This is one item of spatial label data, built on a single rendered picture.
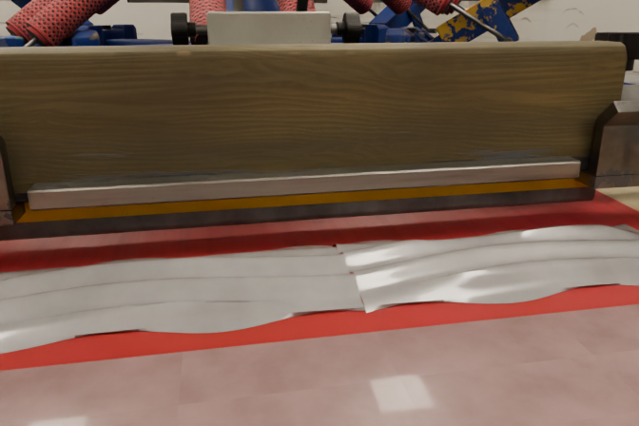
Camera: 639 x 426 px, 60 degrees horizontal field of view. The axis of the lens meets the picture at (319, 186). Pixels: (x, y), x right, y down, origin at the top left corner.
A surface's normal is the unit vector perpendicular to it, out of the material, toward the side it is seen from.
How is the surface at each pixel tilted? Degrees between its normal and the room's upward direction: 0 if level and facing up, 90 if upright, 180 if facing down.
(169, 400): 0
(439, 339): 0
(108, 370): 0
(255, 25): 90
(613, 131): 90
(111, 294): 33
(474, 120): 90
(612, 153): 90
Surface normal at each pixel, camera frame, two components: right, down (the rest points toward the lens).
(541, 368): 0.00, -0.95
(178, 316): 0.07, -0.51
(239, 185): 0.18, 0.29
